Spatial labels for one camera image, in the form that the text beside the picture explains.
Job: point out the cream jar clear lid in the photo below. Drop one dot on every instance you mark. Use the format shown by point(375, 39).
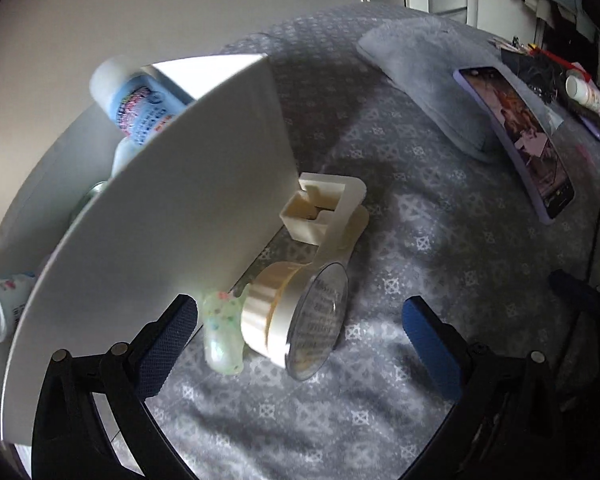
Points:
point(280, 305)

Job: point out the white pill bottle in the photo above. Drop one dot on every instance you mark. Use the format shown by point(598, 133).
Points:
point(585, 92)

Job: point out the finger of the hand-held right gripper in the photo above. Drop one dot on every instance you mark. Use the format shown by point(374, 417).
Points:
point(575, 287)

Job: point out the blue spray can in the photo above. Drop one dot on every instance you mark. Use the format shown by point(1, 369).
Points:
point(140, 105)

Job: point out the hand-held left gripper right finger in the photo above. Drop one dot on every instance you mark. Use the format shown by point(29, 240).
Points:
point(430, 345)

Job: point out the pale green speckled clip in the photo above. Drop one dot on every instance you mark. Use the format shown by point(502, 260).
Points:
point(220, 330)

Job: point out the dark cloth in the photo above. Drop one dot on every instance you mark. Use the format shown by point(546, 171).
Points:
point(530, 72)

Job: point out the white storage box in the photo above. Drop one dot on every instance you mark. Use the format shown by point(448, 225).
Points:
point(180, 200)

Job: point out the cream plastic bracket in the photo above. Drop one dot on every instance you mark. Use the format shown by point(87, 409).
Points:
point(330, 220)

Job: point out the purple pen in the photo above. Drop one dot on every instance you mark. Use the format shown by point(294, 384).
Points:
point(592, 127)

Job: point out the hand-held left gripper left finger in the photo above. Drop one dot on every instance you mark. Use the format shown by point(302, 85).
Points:
point(172, 340)

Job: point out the grey fleece cushion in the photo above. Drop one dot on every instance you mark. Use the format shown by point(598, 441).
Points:
point(430, 70)

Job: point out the smartphone purple case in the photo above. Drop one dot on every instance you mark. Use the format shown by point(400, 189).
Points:
point(525, 140)

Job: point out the grey patterned bedspread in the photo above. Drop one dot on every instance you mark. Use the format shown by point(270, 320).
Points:
point(405, 240)

